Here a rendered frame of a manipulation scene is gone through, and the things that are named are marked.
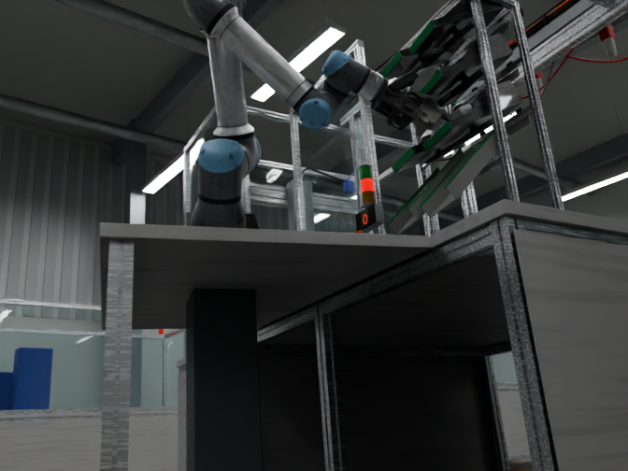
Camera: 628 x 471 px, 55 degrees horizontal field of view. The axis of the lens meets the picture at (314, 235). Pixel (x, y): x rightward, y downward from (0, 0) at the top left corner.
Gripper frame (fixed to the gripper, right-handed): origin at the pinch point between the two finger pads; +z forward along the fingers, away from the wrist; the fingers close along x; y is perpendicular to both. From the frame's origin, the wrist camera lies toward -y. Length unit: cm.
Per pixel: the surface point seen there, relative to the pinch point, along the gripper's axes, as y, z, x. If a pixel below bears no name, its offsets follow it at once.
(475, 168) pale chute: 14.5, 10.0, 6.6
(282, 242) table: 60, -29, 9
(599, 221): 32, 29, 31
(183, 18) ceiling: -423, -159, -496
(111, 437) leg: 106, -43, 3
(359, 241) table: 53, -14, 10
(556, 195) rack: 9.3, 34.6, 8.1
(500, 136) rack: 3.6, 13.2, 9.9
